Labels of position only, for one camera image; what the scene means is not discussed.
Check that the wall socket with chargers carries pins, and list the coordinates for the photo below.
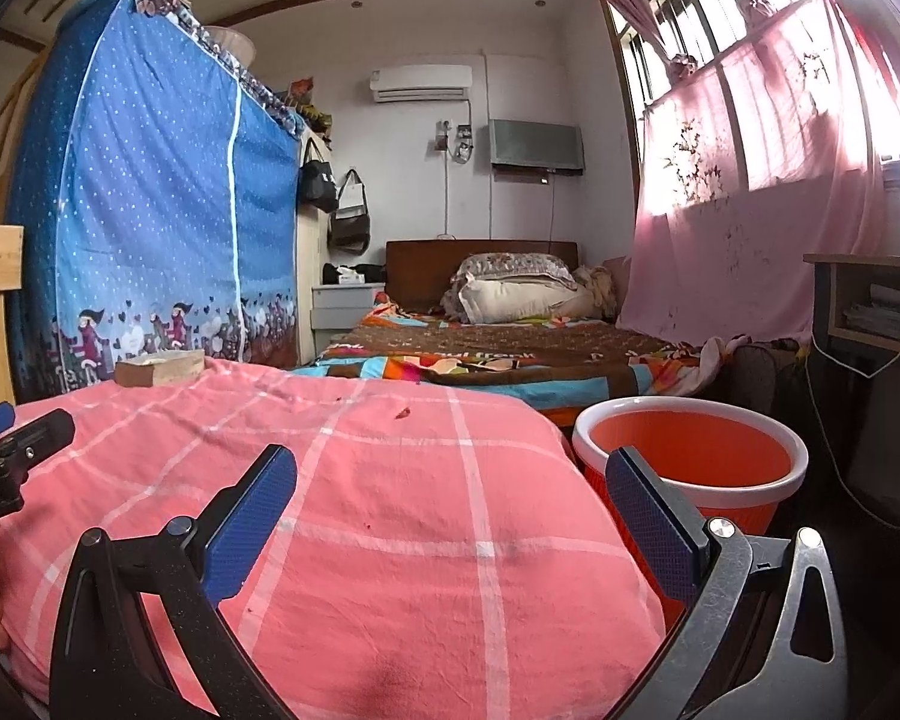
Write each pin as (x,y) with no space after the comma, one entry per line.
(456,139)

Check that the stack of papers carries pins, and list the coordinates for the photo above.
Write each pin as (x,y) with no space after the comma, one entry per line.
(885,315)

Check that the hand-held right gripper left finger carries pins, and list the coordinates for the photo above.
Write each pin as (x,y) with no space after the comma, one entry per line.
(251,525)

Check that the white air conditioner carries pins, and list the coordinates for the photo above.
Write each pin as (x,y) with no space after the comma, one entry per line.
(420,82)

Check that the wooden desk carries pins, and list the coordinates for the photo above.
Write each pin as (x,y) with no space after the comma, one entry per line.
(821,300)

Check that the beige bundled blanket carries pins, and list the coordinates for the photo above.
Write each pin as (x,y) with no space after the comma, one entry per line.
(596,289)

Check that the orange plastic bucket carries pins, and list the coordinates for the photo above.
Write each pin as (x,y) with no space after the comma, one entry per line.
(705,442)

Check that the barred window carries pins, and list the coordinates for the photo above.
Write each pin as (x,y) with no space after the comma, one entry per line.
(690,7)

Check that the white nightstand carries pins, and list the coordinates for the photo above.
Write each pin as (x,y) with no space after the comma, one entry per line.
(341,315)

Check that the blue dotted wardrobe cover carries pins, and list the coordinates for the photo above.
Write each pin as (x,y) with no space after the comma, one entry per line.
(157,202)

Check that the black hanging bag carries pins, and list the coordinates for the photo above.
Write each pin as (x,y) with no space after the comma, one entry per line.
(319,184)

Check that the beige pillow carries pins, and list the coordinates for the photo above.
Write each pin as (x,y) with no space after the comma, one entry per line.
(510,301)

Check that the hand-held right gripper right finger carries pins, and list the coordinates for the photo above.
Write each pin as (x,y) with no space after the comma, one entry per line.
(656,525)

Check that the black cloth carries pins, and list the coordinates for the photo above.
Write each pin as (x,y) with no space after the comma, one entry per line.
(371,271)

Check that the beige cabinet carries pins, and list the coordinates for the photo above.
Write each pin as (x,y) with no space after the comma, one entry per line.
(311,277)

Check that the thick old book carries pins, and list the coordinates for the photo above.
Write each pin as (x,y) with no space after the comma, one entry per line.
(157,369)

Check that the floral pillow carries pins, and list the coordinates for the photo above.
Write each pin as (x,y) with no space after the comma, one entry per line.
(514,266)

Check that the brown hanging bag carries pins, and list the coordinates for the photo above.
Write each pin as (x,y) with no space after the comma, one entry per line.
(349,229)

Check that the wooden bed headboard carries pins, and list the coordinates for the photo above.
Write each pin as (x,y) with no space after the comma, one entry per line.
(420,270)

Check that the clutter on cabinet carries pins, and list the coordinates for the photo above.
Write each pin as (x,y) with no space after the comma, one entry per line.
(307,105)

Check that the pink window cloth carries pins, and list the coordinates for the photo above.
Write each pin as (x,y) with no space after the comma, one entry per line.
(742,225)

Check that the tissue box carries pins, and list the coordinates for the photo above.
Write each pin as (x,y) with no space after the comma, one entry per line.
(351,277)

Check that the pink checked cloth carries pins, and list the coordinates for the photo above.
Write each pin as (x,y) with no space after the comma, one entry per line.
(390,540)

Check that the white pink garment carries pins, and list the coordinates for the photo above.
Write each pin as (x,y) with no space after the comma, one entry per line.
(720,356)

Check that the grey wall television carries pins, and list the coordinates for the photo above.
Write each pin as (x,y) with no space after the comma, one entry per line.
(536,144)

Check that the bed with colourful blanket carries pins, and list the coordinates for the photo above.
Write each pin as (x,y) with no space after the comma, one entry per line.
(510,352)

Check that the white round basin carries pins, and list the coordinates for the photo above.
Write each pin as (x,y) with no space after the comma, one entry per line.
(232,45)

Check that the dark upholstered seat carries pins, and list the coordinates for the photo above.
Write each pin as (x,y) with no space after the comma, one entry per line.
(765,379)

